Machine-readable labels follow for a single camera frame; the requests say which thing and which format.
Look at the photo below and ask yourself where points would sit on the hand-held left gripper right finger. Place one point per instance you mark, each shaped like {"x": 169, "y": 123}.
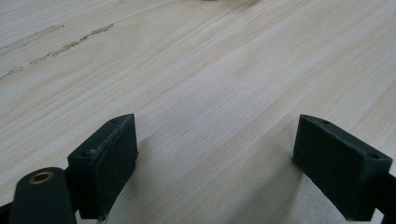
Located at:
{"x": 336, "y": 168}

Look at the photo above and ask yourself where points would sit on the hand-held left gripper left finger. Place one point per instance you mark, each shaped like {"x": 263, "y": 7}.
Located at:
{"x": 102, "y": 165}

